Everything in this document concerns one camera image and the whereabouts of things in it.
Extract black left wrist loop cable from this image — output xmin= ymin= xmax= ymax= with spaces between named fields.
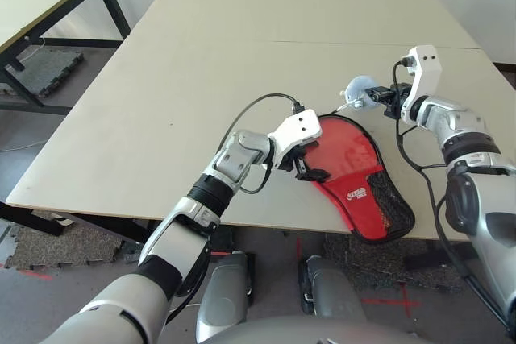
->
xmin=239 ymin=160 xmax=272 ymax=197

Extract grey robot left leg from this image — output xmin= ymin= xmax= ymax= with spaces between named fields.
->
xmin=195 ymin=251 xmax=256 ymax=339

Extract white floor cable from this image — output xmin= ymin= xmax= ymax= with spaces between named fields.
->
xmin=0 ymin=139 xmax=44 ymax=155

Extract red tape floor cross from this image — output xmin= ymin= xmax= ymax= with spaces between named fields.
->
xmin=361 ymin=283 xmax=423 ymax=320

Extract red tape floor lines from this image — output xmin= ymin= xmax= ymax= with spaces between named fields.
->
xmin=0 ymin=263 xmax=54 ymax=281

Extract grey robot leg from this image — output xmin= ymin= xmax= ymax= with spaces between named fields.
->
xmin=195 ymin=251 xmax=256 ymax=339
xmin=298 ymin=255 xmax=368 ymax=323

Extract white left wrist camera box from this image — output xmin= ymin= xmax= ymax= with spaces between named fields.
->
xmin=267 ymin=107 xmax=324 ymax=170

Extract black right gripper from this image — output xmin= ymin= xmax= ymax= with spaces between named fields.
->
xmin=366 ymin=83 xmax=413 ymax=119

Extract black left camera cable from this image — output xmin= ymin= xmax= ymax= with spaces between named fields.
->
xmin=218 ymin=93 xmax=304 ymax=160

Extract red black paddle case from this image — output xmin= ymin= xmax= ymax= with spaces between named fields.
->
xmin=299 ymin=114 xmax=417 ymax=246

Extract black table underframe beam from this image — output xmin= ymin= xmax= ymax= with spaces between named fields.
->
xmin=0 ymin=200 xmax=155 ymax=243

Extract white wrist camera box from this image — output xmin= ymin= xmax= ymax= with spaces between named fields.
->
xmin=267 ymin=107 xmax=324 ymax=170
xmin=402 ymin=44 xmax=442 ymax=124

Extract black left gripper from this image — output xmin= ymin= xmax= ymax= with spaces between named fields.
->
xmin=277 ymin=146 xmax=330 ymax=183

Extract speckled brown foam mat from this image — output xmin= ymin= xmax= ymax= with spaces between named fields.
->
xmin=323 ymin=234 xmax=465 ymax=293
xmin=7 ymin=222 xmax=124 ymax=271

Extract grey robot torso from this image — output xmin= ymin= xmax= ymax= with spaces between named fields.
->
xmin=194 ymin=313 xmax=425 ymax=344

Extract grey robot right leg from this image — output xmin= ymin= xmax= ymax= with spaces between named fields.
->
xmin=298 ymin=255 xmax=368 ymax=323

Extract dark foam floor mat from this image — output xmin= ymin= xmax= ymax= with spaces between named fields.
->
xmin=0 ymin=48 xmax=86 ymax=97

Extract white wall cable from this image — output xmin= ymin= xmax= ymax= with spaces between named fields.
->
xmin=17 ymin=35 xmax=47 ymax=64

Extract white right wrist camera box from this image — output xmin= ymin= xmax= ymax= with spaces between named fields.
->
xmin=402 ymin=44 xmax=442 ymax=124

